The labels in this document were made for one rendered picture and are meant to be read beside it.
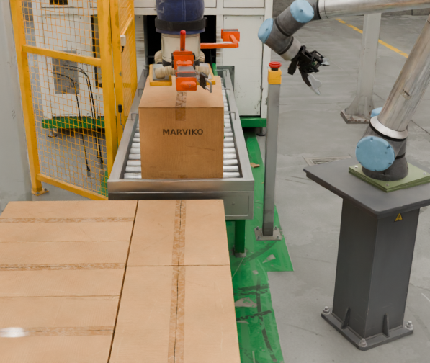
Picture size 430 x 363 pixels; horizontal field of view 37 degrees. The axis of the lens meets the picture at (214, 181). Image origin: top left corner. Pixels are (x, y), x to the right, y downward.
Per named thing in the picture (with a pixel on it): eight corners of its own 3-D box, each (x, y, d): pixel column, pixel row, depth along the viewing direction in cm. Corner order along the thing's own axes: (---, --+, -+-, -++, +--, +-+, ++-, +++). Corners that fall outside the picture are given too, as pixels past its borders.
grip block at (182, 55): (171, 65, 269) (171, 51, 267) (194, 64, 270) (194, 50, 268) (171, 69, 261) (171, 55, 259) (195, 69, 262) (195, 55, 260)
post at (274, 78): (261, 232, 384) (267, 68, 345) (272, 231, 385) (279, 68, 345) (262, 237, 378) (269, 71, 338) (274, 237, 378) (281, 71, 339)
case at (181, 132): (150, 143, 366) (148, 75, 350) (219, 143, 367) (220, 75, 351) (141, 186, 311) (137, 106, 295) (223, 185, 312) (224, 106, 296)
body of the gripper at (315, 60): (320, 73, 253) (299, 55, 247) (305, 78, 260) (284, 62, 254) (325, 57, 255) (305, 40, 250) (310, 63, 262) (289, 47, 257)
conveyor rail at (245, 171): (222, 91, 525) (222, 68, 518) (228, 91, 525) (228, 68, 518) (242, 215, 313) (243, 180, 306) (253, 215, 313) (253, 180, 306)
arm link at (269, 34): (272, 26, 238) (253, 42, 244) (295, 45, 244) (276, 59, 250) (272, 11, 244) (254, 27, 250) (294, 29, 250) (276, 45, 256)
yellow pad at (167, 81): (149, 68, 307) (149, 57, 305) (170, 68, 308) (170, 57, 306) (149, 86, 276) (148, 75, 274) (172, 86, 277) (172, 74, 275)
